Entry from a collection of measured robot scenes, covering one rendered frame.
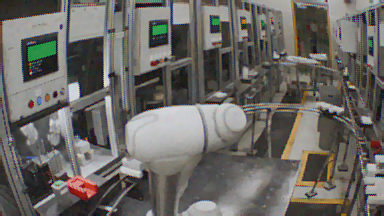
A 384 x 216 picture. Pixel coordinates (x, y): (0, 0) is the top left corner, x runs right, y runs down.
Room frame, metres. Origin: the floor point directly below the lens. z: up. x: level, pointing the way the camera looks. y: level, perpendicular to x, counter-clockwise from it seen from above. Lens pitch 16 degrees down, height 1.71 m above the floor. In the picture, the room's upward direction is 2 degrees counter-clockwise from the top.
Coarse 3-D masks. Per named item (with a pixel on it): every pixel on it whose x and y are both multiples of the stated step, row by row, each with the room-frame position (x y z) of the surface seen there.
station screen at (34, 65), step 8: (40, 40) 1.18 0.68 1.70; (48, 40) 1.23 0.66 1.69; (56, 40) 1.29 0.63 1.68; (56, 48) 1.29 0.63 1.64; (48, 56) 1.23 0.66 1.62; (56, 56) 1.29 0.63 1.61; (32, 64) 1.13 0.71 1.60; (40, 64) 1.18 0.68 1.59; (48, 64) 1.23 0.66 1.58; (56, 64) 1.28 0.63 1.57; (32, 72) 1.13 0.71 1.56; (40, 72) 1.18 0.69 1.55
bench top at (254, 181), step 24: (216, 168) 2.02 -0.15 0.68; (240, 168) 1.99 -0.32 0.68; (264, 168) 1.94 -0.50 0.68; (288, 168) 1.89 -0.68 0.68; (120, 192) 1.65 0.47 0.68; (144, 192) 1.67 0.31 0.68; (192, 192) 1.68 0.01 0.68; (216, 192) 1.67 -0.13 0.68; (240, 192) 1.64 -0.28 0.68; (264, 192) 1.60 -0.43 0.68; (288, 192) 1.54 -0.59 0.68
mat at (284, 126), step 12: (288, 96) 6.46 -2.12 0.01; (288, 108) 5.56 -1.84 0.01; (276, 120) 4.90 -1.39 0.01; (288, 120) 4.86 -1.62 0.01; (264, 132) 4.39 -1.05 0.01; (276, 132) 4.35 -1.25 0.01; (288, 132) 4.31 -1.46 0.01; (276, 144) 3.89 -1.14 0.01; (288, 144) 3.84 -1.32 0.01; (276, 156) 3.50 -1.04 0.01; (288, 156) 3.47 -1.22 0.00
